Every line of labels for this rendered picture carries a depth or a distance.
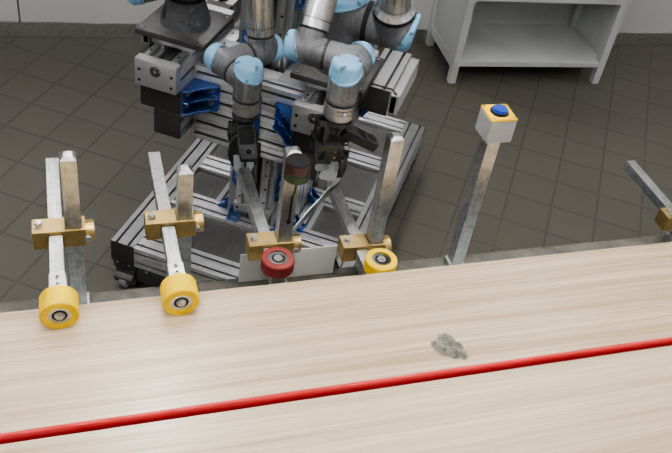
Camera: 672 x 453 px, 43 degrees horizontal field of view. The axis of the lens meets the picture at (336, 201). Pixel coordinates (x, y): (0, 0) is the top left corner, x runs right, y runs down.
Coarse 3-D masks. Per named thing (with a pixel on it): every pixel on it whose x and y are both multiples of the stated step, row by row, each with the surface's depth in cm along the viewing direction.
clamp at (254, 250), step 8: (264, 232) 214; (272, 232) 215; (248, 240) 211; (264, 240) 212; (272, 240) 212; (296, 240) 214; (248, 248) 211; (256, 248) 210; (288, 248) 214; (296, 248) 214; (248, 256) 212; (256, 256) 212
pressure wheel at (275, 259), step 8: (272, 248) 205; (280, 248) 205; (264, 256) 202; (272, 256) 203; (280, 256) 202; (288, 256) 203; (264, 264) 201; (272, 264) 200; (280, 264) 201; (288, 264) 201; (264, 272) 202; (272, 272) 200; (280, 272) 200; (288, 272) 202
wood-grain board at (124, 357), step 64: (576, 256) 218; (640, 256) 222; (0, 320) 178; (128, 320) 182; (192, 320) 185; (256, 320) 187; (320, 320) 189; (384, 320) 192; (448, 320) 195; (512, 320) 197; (576, 320) 200; (640, 320) 203; (0, 384) 165; (64, 384) 167; (128, 384) 169; (192, 384) 171; (256, 384) 174; (320, 384) 176; (448, 384) 180; (512, 384) 182; (576, 384) 185; (640, 384) 187; (0, 448) 155; (64, 448) 157; (128, 448) 158; (192, 448) 160; (256, 448) 162; (320, 448) 164; (384, 448) 166; (448, 448) 168; (512, 448) 170; (576, 448) 172; (640, 448) 174
